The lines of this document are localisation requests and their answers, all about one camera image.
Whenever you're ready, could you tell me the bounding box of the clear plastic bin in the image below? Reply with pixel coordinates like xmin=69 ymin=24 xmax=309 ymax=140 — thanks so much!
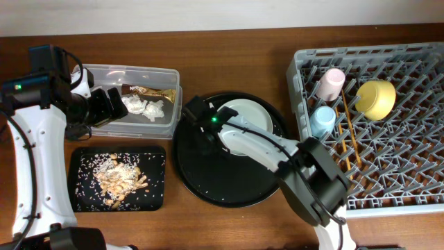
xmin=83 ymin=64 xmax=182 ymax=140

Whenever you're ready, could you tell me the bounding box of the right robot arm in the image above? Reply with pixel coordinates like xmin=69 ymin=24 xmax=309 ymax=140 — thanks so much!
xmin=173 ymin=97 xmax=357 ymax=249

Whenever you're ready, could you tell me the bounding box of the black rectangular tray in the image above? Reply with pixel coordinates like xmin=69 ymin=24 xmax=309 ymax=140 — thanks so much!
xmin=68 ymin=146 xmax=166 ymax=212

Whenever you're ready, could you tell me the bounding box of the food scraps pile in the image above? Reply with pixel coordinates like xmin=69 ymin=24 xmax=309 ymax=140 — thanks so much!
xmin=92 ymin=153 xmax=148 ymax=210

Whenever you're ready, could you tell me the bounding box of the white tissue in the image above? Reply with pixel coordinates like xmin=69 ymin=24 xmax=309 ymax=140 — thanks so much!
xmin=121 ymin=94 xmax=148 ymax=115
xmin=142 ymin=100 xmax=164 ymax=122

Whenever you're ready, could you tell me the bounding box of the grey dishwasher rack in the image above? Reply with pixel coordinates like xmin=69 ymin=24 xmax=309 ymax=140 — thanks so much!
xmin=287 ymin=42 xmax=443 ymax=218

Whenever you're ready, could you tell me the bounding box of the brown snack wrapper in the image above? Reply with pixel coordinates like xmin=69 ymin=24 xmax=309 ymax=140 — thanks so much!
xmin=121 ymin=84 xmax=176 ymax=103

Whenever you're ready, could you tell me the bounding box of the grey plate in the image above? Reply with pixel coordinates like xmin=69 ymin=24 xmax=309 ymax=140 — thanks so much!
xmin=216 ymin=98 xmax=274 ymax=156

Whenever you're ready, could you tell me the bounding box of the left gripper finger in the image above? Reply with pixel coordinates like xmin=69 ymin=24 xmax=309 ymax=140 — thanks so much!
xmin=89 ymin=89 xmax=112 ymax=122
xmin=108 ymin=87 xmax=128 ymax=119

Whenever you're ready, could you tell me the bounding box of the blue plastic cup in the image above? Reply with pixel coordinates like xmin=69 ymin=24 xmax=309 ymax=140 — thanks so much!
xmin=309 ymin=106 xmax=336 ymax=138

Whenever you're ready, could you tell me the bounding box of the pink plastic cup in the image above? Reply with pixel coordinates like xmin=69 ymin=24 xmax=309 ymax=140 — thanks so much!
xmin=316 ymin=68 xmax=345 ymax=101

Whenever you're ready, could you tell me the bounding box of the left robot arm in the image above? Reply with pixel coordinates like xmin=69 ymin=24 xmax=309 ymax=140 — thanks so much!
xmin=1 ymin=44 xmax=128 ymax=249

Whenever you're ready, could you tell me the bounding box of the wooden chopstick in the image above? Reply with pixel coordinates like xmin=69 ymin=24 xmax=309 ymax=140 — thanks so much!
xmin=341 ymin=90 xmax=362 ymax=167
xmin=334 ymin=107 xmax=353 ymax=180

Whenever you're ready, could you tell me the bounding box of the round black tray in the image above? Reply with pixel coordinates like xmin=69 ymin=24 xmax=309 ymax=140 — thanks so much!
xmin=172 ymin=91 xmax=289 ymax=208

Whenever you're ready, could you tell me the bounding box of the yellow bowl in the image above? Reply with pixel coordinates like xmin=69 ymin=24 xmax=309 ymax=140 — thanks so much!
xmin=355 ymin=81 xmax=396 ymax=121

